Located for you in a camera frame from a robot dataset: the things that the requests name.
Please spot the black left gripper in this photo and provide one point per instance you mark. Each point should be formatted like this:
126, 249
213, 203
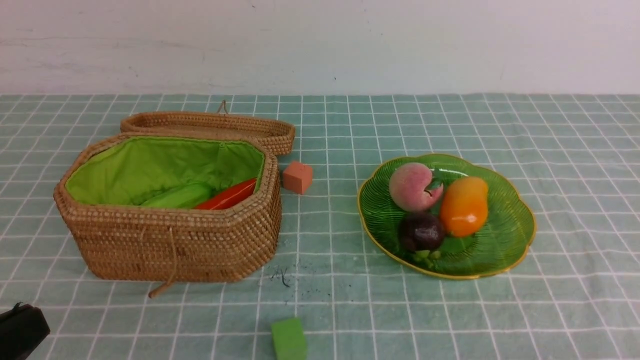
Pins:
22, 329

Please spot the green plastic chayote gourd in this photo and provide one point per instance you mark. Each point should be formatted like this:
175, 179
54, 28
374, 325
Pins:
186, 196

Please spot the orange plastic carrot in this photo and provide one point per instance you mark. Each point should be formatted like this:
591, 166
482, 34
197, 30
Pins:
230, 197

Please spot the dark purple plastic mangosteen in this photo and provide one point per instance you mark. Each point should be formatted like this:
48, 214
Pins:
421, 234

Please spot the pink plastic peach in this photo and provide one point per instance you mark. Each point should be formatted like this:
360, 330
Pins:
413, 187

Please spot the orange yellow plastic mango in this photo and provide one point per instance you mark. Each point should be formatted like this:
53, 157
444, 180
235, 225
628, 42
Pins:
465, 207

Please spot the woven wicker basket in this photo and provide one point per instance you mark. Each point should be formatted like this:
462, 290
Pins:
99, 200

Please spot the green foam cube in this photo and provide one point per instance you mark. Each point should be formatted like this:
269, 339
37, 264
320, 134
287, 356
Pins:
289, 339

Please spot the orange foam cube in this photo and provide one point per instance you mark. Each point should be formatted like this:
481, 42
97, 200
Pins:
297, 177

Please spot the woven wicker basket lid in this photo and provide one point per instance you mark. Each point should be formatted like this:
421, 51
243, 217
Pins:
274, 135

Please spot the green leaf-shaped glass plate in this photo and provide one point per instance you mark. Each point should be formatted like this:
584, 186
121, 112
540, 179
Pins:
499, 246

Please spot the checkered teal tablecloth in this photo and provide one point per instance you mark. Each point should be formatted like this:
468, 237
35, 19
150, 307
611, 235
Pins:
576, 295

